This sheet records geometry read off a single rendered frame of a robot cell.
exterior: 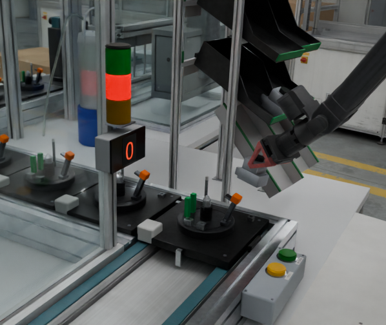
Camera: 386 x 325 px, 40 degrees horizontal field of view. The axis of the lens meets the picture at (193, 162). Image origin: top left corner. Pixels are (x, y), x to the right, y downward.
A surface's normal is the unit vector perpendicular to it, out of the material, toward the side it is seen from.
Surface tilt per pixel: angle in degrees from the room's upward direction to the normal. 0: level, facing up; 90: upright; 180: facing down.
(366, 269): 0
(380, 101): 90
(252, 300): 90
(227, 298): 0
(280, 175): 45
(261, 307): 90
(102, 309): 0
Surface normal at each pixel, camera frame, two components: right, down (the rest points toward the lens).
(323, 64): -0.59, 0.27
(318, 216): 0.04, -0.93
